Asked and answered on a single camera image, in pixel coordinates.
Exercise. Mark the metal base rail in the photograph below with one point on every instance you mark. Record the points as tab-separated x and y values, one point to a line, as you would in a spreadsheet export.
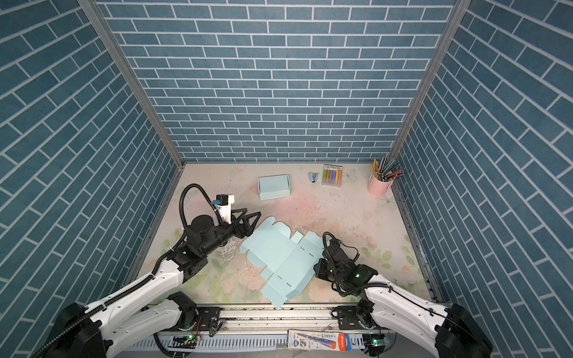
266	319

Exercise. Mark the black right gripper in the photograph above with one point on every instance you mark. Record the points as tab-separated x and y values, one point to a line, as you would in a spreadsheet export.
319	268

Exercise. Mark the pack of coloured highlighters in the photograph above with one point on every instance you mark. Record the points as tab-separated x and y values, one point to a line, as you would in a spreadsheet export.
332	175

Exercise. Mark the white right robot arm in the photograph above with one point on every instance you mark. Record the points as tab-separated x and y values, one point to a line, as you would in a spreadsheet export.
442	330

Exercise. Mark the pink metal pencil bucket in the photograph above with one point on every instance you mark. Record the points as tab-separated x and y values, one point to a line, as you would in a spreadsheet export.
378	188

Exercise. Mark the light blue box stack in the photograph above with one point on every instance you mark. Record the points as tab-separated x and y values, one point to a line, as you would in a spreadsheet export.
288	259

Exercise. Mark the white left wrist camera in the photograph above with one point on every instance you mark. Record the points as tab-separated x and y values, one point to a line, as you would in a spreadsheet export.
223	205

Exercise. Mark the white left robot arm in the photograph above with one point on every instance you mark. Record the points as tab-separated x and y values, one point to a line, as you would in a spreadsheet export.
151	303

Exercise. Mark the light blue paper box sheet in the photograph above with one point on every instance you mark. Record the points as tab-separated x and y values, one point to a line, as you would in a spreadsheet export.
273	187

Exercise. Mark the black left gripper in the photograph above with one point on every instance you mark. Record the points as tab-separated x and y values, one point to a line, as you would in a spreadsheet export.
245	230

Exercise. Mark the white red blue package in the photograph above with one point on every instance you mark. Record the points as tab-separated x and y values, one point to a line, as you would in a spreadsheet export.
324	341

